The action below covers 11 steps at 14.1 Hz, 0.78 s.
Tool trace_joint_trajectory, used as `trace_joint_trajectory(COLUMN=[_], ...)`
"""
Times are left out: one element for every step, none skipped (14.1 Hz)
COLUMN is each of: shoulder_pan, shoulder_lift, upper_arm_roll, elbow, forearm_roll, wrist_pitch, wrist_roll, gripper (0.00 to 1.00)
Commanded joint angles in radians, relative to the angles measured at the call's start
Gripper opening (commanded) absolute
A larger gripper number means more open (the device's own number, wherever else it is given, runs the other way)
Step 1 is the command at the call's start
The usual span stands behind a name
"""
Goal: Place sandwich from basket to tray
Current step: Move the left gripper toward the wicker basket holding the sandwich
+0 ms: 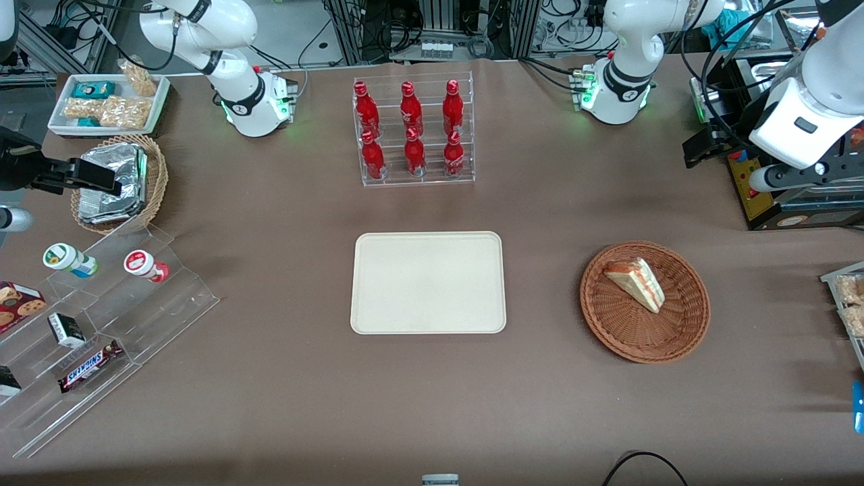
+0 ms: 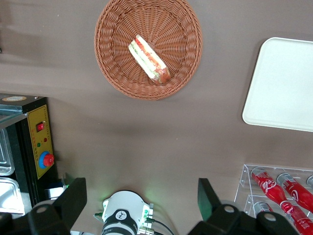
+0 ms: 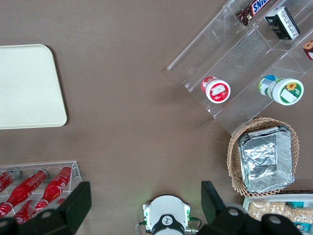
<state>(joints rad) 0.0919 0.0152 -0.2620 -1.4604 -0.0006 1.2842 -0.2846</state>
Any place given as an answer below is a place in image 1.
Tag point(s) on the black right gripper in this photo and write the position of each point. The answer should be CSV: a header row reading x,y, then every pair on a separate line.
x,y
19,165

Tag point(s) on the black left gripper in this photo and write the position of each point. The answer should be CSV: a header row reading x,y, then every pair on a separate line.
x,y
734,139

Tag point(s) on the triangular sandwich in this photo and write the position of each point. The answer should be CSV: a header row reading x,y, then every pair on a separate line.
x,y
638,287

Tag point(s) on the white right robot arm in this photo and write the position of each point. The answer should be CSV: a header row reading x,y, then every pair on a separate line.
x,y
246,108

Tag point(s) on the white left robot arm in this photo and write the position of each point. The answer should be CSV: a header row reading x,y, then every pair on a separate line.
x,y
621,91

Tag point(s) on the light tan wicker basket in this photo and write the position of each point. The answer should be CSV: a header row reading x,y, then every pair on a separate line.
x,y
156,182

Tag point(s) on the white rectangular snack tray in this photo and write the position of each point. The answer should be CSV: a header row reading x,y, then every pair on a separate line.
x,y
64,91

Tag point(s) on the grey metal snack tray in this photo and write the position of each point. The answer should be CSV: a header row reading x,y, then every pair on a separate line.
x,y
829,278

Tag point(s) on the brown round wicker basket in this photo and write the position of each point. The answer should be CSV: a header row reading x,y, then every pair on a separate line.
x,y
641,337

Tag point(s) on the beige rectangular tray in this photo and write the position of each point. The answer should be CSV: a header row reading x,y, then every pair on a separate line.
x,y
427,283

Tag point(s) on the silver foil wrapped pack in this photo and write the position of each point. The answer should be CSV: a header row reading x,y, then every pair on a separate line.
x,y
111,158
101,206

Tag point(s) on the small teal snack packet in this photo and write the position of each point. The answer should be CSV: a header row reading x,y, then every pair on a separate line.
x,y
88,122

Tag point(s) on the clear bag of puffed snacks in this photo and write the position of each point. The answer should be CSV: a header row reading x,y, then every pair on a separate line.
x,y
82,108
125,113
140,79

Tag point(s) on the green lid yogurt cup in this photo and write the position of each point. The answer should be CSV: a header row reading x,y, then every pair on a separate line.
x,y
67,260

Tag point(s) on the red lid yogurt cup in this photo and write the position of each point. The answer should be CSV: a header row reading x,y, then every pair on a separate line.
x,y
143,264

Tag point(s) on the black yellow equipment shelf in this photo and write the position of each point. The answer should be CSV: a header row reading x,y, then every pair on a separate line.
x,y
837,219

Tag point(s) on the red cookie box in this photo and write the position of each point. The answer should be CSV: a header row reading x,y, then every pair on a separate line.
x,y
17,304

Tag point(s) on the clear acrylic stepped stand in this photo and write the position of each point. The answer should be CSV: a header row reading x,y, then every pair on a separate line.
x,y
155,317

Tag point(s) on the small black white carton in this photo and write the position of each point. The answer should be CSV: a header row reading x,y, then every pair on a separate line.
x,y
66,331

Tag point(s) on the Snickers chocolate bar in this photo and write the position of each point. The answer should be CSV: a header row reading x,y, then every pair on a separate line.
x,y
89,366

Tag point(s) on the clear bag of rice crackers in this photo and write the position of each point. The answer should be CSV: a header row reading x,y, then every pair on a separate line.
x,y
854,321
852,289

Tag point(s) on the black white snack packet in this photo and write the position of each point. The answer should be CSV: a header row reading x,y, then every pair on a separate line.
x,y
8,381

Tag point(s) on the red cola bottle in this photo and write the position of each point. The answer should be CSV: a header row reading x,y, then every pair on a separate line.
x,y
414,156
372,158
366,108
453,158
410,111
453,111

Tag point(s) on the clear acrylic bottle rack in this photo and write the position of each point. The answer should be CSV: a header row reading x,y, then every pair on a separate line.
x,y
432,182

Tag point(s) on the brown table cover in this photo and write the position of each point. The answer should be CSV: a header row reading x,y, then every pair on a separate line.
x,y
270,405

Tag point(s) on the white socket strip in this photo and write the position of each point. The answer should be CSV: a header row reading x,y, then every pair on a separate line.
x,y
437,50

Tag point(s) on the blue plastic object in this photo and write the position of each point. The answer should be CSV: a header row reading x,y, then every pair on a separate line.
x,y
858,405

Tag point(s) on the small grey device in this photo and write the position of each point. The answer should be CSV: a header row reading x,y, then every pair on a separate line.
x,y
440,480

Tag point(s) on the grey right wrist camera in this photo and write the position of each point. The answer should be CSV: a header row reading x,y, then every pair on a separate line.
x,y
13,219

